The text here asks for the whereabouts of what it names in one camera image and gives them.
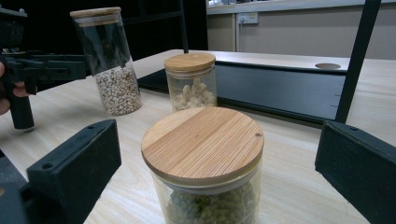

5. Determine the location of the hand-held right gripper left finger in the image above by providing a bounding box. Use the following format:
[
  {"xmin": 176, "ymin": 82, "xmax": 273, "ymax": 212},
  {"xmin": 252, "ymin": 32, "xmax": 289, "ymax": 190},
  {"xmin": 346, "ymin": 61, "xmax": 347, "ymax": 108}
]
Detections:
[{"xmin": 26, "ymin": 119, "xmax": 122, "ymax": 224}]

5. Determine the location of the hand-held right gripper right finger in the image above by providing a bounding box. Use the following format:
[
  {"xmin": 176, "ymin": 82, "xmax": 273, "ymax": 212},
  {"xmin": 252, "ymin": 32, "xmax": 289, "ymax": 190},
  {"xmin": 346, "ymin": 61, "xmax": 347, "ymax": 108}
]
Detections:
[{"xmin": 314, "ymin": 120, "xmax": 396, "ymax": 224}]

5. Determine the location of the tall jar of small grains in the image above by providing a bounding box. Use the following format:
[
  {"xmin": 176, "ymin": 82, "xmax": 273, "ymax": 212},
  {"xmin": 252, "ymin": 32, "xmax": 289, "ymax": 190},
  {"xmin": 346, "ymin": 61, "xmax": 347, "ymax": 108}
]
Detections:
[{"xmin": 69, "ymin": 7, "xmax": 144, "ymax": 118}]

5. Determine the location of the black metal shelf rack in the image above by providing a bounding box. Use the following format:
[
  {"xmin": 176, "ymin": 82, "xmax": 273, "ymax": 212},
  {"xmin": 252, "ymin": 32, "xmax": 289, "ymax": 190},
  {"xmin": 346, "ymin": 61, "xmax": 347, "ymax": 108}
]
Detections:
[{"xmin": 122, "ymin": 0, "xmax": 383, "ymax": 126}]

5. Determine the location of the glass jar of green beans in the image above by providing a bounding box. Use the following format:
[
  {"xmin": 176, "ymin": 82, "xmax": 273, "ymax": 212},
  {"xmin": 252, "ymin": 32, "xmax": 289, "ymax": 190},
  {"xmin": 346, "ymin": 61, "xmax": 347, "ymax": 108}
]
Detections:
[{"xmin": 140, "ymin": 106, "xmax": 265, "ymax": 224}]

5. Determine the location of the short jar of white seeds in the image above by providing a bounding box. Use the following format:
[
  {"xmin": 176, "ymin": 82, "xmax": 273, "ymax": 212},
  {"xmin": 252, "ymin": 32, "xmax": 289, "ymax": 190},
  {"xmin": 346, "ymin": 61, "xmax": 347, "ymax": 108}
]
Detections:
[{"xmin": 163, "ymin": 51, "xmax": 219, "ymax": 113}]

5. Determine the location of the black curtain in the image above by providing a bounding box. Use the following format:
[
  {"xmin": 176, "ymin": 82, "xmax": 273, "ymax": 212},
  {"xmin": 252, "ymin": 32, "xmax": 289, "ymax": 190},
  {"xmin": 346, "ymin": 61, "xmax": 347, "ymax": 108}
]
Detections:
[{"xmin": 0, "ymin": 0, "xmax": 209, "ymax": 61}]

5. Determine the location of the white wall socket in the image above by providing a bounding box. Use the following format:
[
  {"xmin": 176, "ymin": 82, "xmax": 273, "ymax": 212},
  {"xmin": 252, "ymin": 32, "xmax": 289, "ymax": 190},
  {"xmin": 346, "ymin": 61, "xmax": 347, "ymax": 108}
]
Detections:
[{"xmin": 237, "ymin": 11, "xmax": 259, "ymax": 25}]

